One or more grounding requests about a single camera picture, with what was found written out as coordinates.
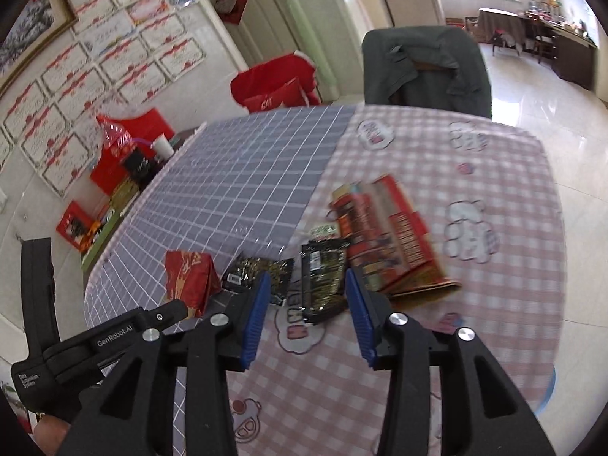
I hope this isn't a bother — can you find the black box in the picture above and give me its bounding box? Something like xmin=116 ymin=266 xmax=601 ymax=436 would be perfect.
xmin=120 ymin=149 xmax=157 ymax=186

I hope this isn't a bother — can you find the green yellow box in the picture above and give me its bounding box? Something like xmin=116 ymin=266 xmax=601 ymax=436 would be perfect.
xmin=110 ymin=178 xmax=141 ymax=214

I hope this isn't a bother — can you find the framed landscape painting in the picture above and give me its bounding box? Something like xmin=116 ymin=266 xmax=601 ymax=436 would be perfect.
xmin=0 ymin=0 xmax=79 ymax=98

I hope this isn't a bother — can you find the red printed carton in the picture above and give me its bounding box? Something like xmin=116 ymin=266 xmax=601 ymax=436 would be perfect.
xmin=330 ymin=175 xmax=461 ymax=298

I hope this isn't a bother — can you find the red gift bag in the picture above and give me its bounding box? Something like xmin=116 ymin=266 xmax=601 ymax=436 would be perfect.
xmin=89 ymin=108 xmax=176 ymax=195

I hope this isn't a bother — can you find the blue plastic bucket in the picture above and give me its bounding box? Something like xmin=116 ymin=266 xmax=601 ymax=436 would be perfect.
xmin=537 ymin=366 xmax=557 ymax=414

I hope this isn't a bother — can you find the clear bottle with red label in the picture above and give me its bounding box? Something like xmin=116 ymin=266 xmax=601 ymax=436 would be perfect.
xmin=96 ymin=114 xmax=138 ymax=162

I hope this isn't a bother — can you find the round table with dark cloth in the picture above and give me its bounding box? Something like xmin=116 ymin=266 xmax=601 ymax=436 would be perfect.
xmin=475 ymin=8 xmax=528 ymax=48

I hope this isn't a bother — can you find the black gold packet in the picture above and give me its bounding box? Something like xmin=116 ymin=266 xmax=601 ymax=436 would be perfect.
xmin=221 ymin=254 xmax=295 ymax=305

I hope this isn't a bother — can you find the green white snack wrapper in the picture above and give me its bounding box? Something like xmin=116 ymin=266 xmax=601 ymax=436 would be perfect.
xmin=309 ymin=221 xmax=340 ymax=241

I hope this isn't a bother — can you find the person's left hand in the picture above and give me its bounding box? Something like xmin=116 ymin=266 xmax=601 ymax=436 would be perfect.
xmin=32 ymin=413 xmax=72 ymax=456

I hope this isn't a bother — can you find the red snack packet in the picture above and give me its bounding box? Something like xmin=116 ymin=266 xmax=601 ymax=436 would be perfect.
xmin=164 ymin=249 xmax=223 ymax=319

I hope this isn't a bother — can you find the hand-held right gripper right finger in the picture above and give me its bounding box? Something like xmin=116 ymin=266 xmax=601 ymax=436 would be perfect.
xmin=344 ymin=268 xmax=556 ymax=456

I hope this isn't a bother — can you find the white paper cup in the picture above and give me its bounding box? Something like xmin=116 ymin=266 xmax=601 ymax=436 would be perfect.
xmin=151 ymin=134 xmax=176 ymax=160

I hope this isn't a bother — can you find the red door hanging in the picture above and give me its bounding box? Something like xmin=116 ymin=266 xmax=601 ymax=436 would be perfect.
xmin=213 ymin=0 xmax=248 ymax=25

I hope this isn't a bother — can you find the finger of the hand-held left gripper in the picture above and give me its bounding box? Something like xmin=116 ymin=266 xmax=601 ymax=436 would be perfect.
xmin=21 ymin=237 xmax=60 ymax=357

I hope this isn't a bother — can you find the dark wooden desk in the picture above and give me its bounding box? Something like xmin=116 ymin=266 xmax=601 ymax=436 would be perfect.
xmin=518 ymin=9 xmax=599 ymax=91

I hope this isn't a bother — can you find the toys and books clutter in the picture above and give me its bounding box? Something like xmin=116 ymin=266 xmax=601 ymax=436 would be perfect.
xmin=525 ymin=0 xmax=594 ymax=36

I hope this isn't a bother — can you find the small chair with clothes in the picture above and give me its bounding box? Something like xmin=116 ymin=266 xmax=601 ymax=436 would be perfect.
xmin=491 ymin=28 xmax=518 ymax=55

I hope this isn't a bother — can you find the chair with grey jacket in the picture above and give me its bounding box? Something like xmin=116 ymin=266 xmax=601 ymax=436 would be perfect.
xmin=362 ymin=26 xmax=493 ymax=119

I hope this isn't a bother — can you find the checked printed tablecloth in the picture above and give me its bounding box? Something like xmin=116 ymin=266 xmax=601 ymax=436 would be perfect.
xmin=83 ymin=104 xmax=564 ymax=456

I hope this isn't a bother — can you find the orange red box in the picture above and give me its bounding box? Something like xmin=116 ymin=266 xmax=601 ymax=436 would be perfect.
xmin=56 ymin=201 xmax=103 ymax=250

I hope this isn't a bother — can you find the chair with red cover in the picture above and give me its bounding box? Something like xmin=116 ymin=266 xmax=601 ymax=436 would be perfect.
xmin=230 ymin=52 xmax=323 ymax=114

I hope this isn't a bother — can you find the wooden chair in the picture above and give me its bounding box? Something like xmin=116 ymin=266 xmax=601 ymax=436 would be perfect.
xmin=529 ymin=21 xmax=556 ymax=65

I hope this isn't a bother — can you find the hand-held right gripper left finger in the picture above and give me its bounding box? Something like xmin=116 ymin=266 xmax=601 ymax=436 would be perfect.
xmin=57 ymin=271 xmax=272 ymax=456

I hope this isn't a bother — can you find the green curtain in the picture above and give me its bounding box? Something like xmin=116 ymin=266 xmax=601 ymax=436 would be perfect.
xmin=223 ymin=0 xmax=376 ymax=105

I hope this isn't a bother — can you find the wall of certificates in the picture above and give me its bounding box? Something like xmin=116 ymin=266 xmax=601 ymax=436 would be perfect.
xmin=0 ymin=0 xmax=207 ymax=198

